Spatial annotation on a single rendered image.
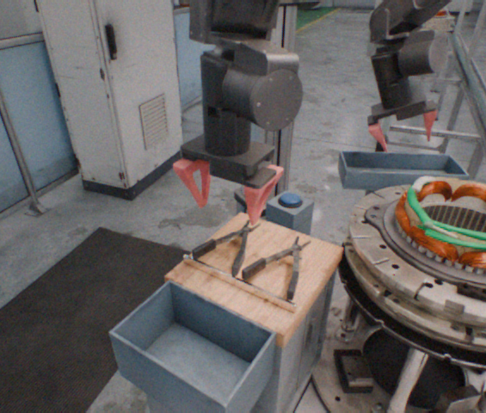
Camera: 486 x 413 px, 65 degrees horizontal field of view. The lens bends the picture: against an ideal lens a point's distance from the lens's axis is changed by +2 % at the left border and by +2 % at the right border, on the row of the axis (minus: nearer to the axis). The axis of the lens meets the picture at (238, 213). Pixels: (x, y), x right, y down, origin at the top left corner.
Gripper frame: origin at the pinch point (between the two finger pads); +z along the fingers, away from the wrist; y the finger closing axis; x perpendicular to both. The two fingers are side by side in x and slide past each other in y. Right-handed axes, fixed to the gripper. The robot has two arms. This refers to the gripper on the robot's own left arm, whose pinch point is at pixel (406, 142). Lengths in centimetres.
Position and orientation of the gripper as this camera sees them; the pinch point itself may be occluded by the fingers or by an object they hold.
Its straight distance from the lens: 90.3
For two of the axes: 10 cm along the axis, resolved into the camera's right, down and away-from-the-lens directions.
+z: 4.0, 8.0, 4.4
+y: 8.8, -2.0, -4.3
